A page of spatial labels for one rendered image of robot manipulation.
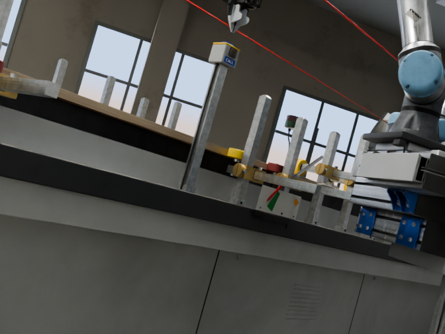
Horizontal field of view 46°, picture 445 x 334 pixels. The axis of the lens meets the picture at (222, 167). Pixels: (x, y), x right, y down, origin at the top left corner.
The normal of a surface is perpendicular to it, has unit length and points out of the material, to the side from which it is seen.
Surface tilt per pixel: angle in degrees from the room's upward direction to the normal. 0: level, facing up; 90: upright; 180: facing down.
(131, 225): 90
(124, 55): 90
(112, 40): 90
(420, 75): 97
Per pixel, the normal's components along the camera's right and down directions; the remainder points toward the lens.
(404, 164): -0.93, -0.27
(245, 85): 0.25, 0.03
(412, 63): -0.42, -0.03
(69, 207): 0.68, 0.16
